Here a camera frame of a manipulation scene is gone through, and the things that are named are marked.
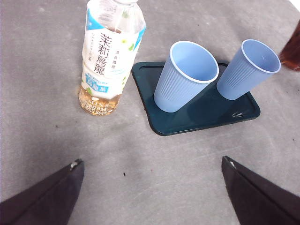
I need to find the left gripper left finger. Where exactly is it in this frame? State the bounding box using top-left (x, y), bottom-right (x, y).
top-left (0, 158), bottom-right (85, 225)

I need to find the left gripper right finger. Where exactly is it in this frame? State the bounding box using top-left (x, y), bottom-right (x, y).
top-left (221, 156), bottom-right (300, 225)

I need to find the dark oolong tea bottle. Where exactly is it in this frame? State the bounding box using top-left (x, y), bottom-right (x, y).
top-left (278, 16), bottom-right (300, 72)

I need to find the jasmine oolong tea bottle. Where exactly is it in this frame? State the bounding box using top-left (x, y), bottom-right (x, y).
top-left (78, 0), bottom-right (147, 117)

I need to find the blue ribbed plastic cup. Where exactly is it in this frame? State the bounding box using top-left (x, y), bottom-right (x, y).
top-left (216, 39), bottom-right (282, 101)
top-left (153, 40), bottom-right (220, 113)

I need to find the dark teal rectangular tray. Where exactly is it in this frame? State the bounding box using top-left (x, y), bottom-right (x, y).
top-left (131, 61), bottom-right (261, 136)

